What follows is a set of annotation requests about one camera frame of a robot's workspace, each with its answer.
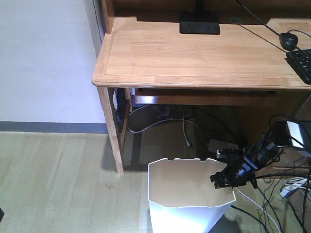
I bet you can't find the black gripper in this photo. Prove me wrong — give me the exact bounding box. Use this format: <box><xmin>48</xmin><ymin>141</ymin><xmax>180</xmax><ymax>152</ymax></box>
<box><xmin>210</xmin><ymin>159</ymin><xmax>255</xmax><ymax>189</ymax></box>

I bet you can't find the white plastic trash bin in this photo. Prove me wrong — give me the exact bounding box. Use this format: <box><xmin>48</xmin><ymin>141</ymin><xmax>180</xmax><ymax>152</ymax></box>
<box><xmin>148</xmin><ymin>158</ymin><xmax>236</xmax><ymax>233</ymax></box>

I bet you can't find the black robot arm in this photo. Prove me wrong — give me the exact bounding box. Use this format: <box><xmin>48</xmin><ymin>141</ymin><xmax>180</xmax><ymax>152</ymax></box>
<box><xmin>210</xmin><ymin>119</ymin><xmax>311</xmax><ymax>189</ymax></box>

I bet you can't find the grey flat box under desk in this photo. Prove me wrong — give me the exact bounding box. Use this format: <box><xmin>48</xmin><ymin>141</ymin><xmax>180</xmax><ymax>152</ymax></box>
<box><xmin>208</xmin><ymin>139</ymin><xmax>239</xmax><ymax>152</ymax></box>

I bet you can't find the white power strip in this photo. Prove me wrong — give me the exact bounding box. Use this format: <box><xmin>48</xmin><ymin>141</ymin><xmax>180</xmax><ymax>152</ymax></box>
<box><xmin>280</xmin><ymin>177</ymin><xmax>311</xmax><ymax>198</ymax></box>

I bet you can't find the wooden keyboard drawer tray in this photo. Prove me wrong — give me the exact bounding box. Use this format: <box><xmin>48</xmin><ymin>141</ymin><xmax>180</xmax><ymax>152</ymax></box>
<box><xmin>135</xmin><ymin>88</ymin><xmax>281</xmax><ymax>107</ymax></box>

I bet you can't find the black keyboard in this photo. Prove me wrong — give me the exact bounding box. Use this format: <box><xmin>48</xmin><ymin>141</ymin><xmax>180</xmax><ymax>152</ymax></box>
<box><xmin>286</xmin><ymin>49</ymin><xmax>311</xmax><ymax>84</ymax></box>

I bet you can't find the black computer mouse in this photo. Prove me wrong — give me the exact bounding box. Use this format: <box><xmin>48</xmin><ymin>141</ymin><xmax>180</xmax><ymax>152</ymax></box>
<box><xmin>279</xmin><ymin>33</ymin><xmax>298</xmax><ymax>51</ymax></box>

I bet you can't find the black monitor stand base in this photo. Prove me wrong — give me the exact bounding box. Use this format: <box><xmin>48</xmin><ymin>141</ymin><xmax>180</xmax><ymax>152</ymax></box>
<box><xmin>179</xmin><ymin>0</ymin><xmax>220</xmax><ymax>35</ymax></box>

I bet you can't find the light wooden desk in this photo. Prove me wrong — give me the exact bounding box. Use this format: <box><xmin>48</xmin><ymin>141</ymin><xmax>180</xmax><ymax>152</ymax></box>
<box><xmin>92</xmin><ymin>0</ymin><xmax>311</xmax><ymax>174</ymax></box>

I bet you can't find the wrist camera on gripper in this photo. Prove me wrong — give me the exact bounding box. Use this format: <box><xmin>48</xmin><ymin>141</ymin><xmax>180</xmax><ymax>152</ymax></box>
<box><xmin>216</xmin><ymin>149</ymin><xmax>243</xmax><ymax>159</ymax></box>

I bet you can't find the white cable with plug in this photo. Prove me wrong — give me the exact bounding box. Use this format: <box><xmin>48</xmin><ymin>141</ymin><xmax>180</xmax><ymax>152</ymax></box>
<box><xmin>127</xmin><ymin>104</ymin><xmax>195</xmax><ymax>149</ymax></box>

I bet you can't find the black cable under desk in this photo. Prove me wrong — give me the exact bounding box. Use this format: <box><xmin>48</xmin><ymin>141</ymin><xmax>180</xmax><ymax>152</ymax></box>
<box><xmin>191</xmin><ymin>106</ymin><xmax>243</xmax><ymax>151</ymax></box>

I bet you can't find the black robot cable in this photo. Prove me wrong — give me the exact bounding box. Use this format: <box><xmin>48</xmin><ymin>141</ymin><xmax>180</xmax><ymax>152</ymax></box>
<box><xmin>230</xmin><ymin>114</ymin><xmax>311</xmax><ymax>233</ymax></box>

